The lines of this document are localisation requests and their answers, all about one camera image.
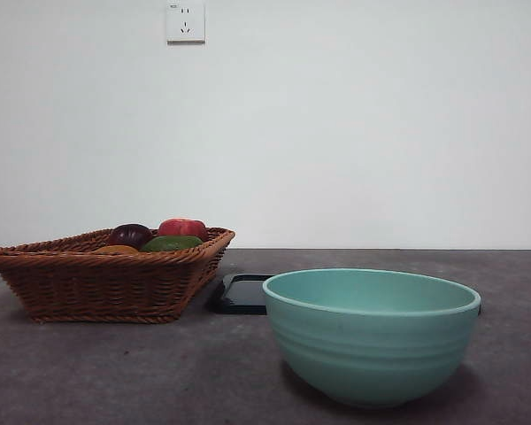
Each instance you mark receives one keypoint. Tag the brown wicker basket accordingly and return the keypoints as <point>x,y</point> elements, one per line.
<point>106,283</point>

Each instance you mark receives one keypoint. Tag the teal ceramic bowl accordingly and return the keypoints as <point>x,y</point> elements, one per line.
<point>371,345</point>

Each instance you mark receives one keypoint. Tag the dark red plum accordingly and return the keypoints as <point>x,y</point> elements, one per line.
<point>130,235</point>

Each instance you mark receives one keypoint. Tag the black rectangular tray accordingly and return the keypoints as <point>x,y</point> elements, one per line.
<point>239,294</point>

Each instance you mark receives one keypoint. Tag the brown yellow kiwi fruit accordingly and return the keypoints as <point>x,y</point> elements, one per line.
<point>117,249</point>

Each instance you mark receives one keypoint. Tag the green avocado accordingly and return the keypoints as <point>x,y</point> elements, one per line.
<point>172,244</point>

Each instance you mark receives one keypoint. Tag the white wall socket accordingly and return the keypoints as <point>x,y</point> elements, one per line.
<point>186,22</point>

